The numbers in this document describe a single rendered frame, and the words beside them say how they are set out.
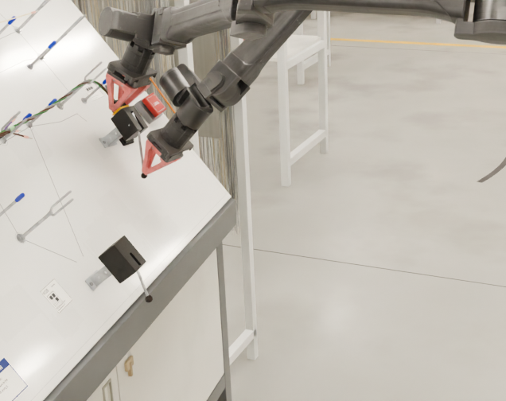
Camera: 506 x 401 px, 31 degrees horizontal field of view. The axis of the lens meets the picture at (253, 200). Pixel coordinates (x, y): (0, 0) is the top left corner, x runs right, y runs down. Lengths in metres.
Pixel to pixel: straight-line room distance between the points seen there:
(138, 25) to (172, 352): 0.70
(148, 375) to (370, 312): 1.69
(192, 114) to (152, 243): 0.27
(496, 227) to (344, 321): 1.10
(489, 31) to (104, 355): 0.84
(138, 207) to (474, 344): 1.72
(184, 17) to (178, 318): 0.70
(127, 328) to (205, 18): 0.57
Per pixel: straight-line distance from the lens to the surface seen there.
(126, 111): 1.92
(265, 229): 4.23
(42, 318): 1.58
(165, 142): 1.87
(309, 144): 4.94
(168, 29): 1.74
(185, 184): 2.09
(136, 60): 1.88
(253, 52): 1.83
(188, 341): 2.12
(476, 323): 3.47
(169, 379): 2.05
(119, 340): 1.69
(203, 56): 2.90
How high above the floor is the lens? 1.66
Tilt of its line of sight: 21 degrees down
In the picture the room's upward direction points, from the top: 3 degrees counter-clockwise
